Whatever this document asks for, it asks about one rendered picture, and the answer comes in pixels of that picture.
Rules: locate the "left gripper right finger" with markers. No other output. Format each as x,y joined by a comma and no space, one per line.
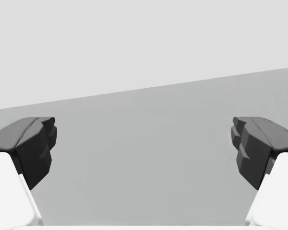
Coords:
268,167

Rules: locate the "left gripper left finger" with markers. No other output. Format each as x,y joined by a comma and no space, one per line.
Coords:
16,167

